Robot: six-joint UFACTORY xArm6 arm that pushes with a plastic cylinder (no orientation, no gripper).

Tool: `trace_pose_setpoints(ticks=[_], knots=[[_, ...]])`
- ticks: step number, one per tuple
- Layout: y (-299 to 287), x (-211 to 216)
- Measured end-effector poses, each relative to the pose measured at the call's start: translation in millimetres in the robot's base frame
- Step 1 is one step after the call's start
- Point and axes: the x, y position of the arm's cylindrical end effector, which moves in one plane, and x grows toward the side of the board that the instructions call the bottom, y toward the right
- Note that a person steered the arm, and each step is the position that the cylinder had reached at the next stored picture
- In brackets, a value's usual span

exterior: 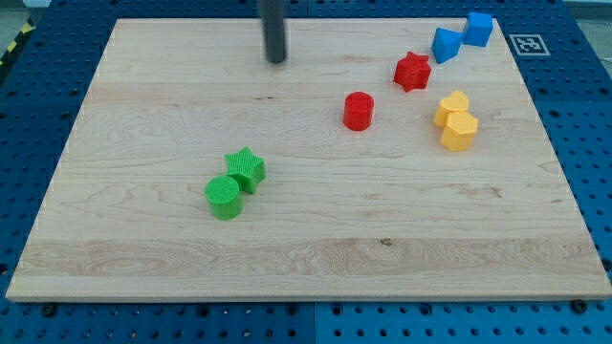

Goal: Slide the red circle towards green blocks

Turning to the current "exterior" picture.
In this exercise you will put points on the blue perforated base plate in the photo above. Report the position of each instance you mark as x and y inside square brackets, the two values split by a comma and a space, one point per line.
[39, 102]

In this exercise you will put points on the white fiducial marker tag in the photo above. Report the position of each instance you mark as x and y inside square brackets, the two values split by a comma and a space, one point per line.
[529, 44]

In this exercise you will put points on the yellow heart block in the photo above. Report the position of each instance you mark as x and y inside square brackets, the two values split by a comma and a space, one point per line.
[457, 101]

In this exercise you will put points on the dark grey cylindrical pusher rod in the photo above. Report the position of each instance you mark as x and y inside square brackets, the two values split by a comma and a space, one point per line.
[273, 27]

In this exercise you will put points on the yellow pentagon block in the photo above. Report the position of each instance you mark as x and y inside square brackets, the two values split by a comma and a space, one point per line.
[459, 131]

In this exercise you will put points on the red cylinder block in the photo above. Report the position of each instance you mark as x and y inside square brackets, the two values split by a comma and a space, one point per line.
[358, 111]

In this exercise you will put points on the blue triangle block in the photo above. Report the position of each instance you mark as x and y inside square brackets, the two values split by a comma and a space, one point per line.
[446, 44]

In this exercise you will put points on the green cylinder block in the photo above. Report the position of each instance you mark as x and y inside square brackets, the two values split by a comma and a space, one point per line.
[223, 197]

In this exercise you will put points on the blue cube block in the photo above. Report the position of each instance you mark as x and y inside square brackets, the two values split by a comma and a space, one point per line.
[478, 29]

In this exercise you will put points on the wooden board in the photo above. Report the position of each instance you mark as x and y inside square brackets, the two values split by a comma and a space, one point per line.
[387, 213]

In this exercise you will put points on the red star block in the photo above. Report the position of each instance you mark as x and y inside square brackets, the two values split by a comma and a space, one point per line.
[413, 71]

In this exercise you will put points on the green star block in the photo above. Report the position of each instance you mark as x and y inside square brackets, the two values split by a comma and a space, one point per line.
[246, 168]

